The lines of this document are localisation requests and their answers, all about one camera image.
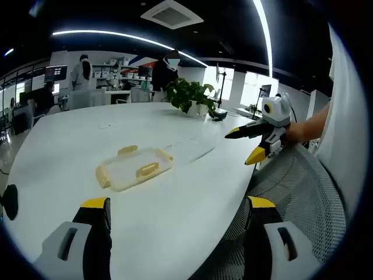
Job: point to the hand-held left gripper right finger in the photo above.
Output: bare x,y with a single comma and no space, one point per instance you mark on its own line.
294,233

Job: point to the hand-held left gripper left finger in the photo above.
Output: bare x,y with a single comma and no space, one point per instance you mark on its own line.
58,233

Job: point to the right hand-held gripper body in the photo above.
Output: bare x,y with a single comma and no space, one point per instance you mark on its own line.
278,112

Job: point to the clear box with yellow buckles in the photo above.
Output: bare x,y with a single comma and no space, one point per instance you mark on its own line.
134,166

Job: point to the black tripod stand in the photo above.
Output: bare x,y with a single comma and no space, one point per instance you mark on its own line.
258,102

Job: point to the small black desk device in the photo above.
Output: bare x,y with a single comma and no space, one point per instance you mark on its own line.
219,115

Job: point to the grey mesh office chair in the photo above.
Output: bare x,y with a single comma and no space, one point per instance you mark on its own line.
303,186

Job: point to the black round object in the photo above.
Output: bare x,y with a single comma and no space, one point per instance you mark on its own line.
11,201

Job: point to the person's white shirt torso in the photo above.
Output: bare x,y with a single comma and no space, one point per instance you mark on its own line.
341,116

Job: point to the green potted plant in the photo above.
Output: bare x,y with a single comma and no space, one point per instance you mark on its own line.
189,94

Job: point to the curved ceiling light strip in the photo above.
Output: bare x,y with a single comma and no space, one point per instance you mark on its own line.
131,38
266,35

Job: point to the ceiling air vent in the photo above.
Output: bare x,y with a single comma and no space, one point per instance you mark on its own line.
172,13

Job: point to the dark computer monitor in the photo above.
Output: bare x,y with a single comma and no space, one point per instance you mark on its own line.
55,74

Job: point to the black camera stand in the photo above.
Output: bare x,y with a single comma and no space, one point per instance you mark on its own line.
223,84

